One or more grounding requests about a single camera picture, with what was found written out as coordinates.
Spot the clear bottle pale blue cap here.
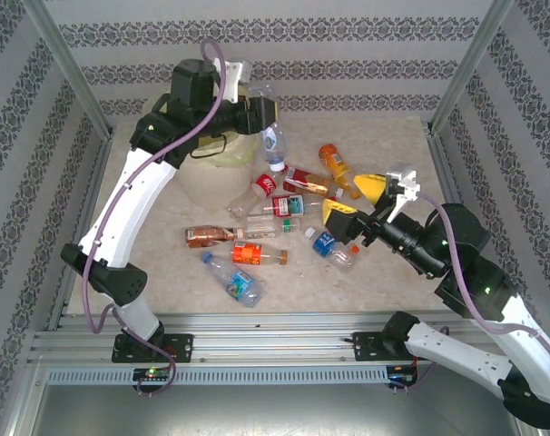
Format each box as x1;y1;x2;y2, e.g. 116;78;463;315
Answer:
247;83;289;173

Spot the clear bottle green neck band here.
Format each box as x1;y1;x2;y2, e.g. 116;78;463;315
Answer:
243;214;301;241

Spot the orange label bottle tan cap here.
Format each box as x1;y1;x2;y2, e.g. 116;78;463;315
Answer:
231;241;289;268

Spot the blue cap bottle colourful label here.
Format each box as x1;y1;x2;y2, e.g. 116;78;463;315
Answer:
200;252;265;309

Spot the copper brown label bottle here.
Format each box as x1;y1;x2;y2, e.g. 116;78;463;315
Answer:
185;225;245;250

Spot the yellow-lined waste bin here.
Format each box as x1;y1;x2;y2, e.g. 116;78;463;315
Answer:
142;88;270;167

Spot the white plastic bin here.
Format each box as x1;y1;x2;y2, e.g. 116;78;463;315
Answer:
179;135;258;211

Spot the blue label clear bottle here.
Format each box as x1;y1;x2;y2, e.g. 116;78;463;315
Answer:
304;226;356;273

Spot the orange juice bottle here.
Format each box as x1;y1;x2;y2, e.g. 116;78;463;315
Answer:
319;143;362;201

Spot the red juice carton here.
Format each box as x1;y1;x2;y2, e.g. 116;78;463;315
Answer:
282;166;331;197

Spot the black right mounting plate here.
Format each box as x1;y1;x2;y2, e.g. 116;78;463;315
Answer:
345;331;421;363

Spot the black mounting plate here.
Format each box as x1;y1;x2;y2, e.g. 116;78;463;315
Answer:
345;331;421;363
111;333;194;363

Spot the right circuit board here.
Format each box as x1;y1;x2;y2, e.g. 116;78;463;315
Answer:
387;372;417;388

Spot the circuit board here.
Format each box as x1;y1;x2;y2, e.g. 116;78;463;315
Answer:
387;372;417;388
133;367;172;382

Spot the metal lower panel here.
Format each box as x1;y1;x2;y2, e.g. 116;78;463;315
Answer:
29;383;530;436

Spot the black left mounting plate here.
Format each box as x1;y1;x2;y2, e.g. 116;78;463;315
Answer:
111;333;194;363

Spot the left circuit board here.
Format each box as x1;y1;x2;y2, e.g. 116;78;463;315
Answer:
133;367;172;382

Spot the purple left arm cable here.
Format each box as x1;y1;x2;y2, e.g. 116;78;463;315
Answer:
82;38;227;397

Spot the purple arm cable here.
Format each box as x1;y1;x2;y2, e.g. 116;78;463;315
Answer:
410;193;550;391
82;38;227;397

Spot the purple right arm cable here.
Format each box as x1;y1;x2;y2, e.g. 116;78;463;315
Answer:
410;193;550;391

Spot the right aluminium side rail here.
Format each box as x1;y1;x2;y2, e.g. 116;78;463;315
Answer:
427;129;471;210

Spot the aluminium side rail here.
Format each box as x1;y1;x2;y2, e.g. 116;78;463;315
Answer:
427;129;471;210
46;134;115;332

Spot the left aluminium frame post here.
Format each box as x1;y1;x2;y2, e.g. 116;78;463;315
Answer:
20;0;115;137

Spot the aluminium frame post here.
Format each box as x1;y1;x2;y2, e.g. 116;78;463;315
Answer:
20;0;115;137
427;0;515;134

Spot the left aluminium side rail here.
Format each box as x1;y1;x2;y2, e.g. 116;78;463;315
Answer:
46;134;115;332

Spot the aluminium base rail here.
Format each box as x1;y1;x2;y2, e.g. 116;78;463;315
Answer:
27;311;519;365

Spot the right aluminium frame post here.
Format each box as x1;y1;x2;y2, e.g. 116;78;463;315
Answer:
427;0;515;134

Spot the grey slotted cable duct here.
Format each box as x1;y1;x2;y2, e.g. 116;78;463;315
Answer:
45;365;390;386

